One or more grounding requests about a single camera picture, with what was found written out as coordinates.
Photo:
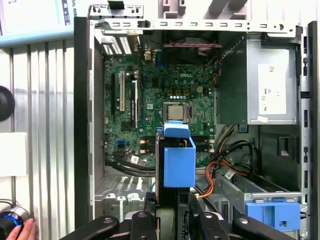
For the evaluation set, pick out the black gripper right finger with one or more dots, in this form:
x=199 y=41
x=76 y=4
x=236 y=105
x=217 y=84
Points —
x=212 y=230

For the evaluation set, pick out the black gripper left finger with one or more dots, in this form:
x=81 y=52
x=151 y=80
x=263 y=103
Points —
x=142 y=228

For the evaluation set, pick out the hard disk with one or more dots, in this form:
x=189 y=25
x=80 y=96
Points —
x=180 y=165

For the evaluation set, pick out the metal disk bay cage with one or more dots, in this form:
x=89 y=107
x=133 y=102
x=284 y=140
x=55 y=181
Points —
x=250 y=186

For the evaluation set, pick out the person's hand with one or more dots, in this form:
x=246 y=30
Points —
x=22 y=231

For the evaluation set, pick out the blue plastic bay latch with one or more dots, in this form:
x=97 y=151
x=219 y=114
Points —
x=270 y=215

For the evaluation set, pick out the black RAM slot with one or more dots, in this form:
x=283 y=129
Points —
x=203 y=150
x=203 y=141

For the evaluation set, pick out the silver CPU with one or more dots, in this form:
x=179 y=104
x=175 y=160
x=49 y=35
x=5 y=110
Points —
x=177 y=112

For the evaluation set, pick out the CPU socket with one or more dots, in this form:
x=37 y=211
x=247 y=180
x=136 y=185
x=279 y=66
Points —
x=190 y=110

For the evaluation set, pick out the green motherboard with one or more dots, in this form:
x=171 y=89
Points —
x=200 y=105

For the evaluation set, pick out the black expansion slot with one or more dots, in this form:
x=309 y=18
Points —
x=113 y=97

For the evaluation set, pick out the white expansion slot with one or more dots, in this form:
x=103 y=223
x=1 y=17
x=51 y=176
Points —
x=122 y=92

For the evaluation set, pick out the black PC case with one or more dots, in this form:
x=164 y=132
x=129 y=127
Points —
x=81 y=100

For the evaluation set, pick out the white paper sheet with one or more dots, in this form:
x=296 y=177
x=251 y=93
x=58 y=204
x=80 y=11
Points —
x=12 y=155

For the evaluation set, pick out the grey power supply unit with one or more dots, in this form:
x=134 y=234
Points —
x=252 y=75

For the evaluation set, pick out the black case fan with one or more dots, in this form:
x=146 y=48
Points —
x=190 y=53

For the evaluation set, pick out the black round knob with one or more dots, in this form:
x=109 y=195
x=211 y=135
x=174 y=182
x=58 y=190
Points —
x=5 y=102

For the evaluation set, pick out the pale blue teach pendant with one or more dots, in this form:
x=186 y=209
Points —
x=37 y=37

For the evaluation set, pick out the metal expansion bracket retainer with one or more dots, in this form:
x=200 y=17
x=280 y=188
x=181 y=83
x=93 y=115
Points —
x=115 y=13

